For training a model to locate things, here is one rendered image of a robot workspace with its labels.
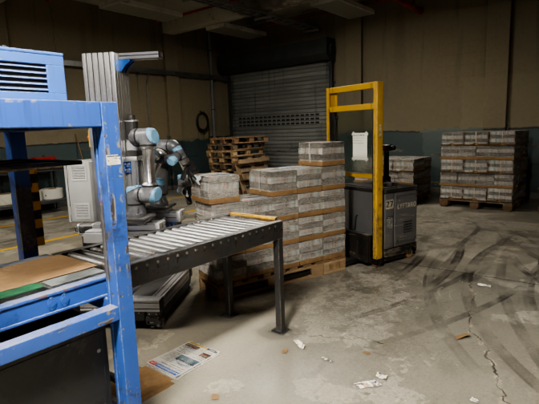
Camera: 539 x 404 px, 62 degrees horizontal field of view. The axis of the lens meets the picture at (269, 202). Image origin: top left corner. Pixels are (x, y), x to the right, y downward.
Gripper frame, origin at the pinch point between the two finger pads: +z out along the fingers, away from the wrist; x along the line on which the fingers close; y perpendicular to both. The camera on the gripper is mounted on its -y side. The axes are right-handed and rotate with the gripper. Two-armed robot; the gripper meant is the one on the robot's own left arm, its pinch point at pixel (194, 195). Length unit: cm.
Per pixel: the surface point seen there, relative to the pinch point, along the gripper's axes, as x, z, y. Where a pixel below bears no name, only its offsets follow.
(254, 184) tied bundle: 54, 15, 7
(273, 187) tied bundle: 58, 43, 6
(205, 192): -5.4, 38.8, 7.5
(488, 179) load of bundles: 539, -62, -35
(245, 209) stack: 28, 43, -10
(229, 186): 14.4, 43.6, 11.4
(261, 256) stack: 42, 43, -53
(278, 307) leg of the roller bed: 9, 123, -67
